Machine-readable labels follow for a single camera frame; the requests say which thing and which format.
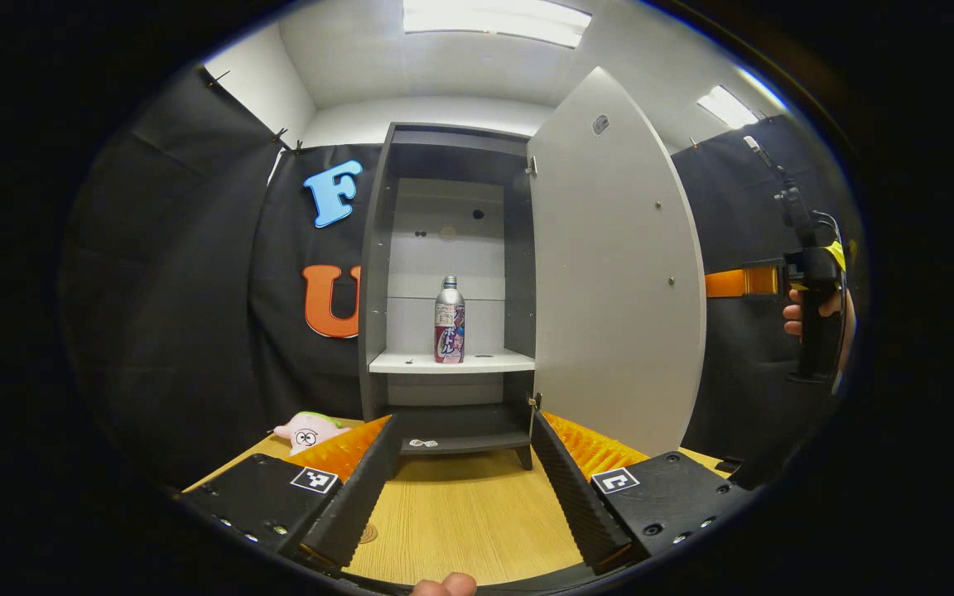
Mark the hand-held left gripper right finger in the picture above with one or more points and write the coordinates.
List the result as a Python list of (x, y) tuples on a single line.
[(568, 497)]

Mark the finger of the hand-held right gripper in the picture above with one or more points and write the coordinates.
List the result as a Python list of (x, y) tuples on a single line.
[(725, 283)]

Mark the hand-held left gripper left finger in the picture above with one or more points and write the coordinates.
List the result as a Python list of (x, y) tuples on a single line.
[(365, 488)]

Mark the beige cabinet door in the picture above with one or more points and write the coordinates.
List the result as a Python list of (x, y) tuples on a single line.
[(609, 273)]

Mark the silver bottle with purple label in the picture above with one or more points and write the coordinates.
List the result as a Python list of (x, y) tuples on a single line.
[(449, 331)]

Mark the dark grey cabinet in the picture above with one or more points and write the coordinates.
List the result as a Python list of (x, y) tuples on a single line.
[(373, 273)]

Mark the white cabinet shelf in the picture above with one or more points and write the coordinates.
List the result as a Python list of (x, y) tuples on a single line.
[(493, 362)]

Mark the pink star plush toy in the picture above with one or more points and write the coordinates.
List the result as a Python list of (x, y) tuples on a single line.
[(311, 432)]

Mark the ceiling light panel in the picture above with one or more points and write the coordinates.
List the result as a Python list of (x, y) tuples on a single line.
[(727, 108), (498, 18)]

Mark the black backdrop cloth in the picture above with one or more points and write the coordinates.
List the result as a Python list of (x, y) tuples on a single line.
[(179, 290)]

